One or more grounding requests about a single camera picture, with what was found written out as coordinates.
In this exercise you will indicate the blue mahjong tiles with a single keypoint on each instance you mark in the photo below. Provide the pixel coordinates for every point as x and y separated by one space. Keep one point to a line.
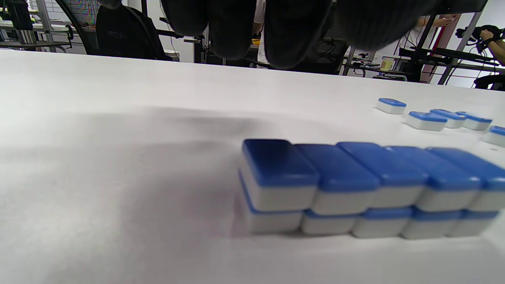
426 120

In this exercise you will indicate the black background desk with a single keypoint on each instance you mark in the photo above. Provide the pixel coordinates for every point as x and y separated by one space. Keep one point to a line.
446 55

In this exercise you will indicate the black headset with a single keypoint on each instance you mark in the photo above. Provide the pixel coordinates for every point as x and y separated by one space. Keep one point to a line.
473 33

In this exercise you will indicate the white metal rack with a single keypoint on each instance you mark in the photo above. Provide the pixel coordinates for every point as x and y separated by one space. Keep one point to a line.
23 35

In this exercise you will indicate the blue mahjong tile wall row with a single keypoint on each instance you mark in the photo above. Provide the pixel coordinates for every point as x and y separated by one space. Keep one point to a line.
335 169

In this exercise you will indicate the person's left hand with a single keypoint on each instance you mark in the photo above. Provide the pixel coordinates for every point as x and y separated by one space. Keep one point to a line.
292 31

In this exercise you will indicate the yellow box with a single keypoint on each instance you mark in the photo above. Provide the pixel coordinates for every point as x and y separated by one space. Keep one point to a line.
387 64

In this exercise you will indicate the black high-back office chair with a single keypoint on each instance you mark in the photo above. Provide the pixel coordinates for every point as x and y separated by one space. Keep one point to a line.
489 82

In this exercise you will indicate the colourful patterned panel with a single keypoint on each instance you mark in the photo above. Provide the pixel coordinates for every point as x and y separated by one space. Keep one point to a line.
85 12

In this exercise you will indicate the white background desk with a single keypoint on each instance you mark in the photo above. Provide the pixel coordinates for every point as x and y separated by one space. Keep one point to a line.
371 65

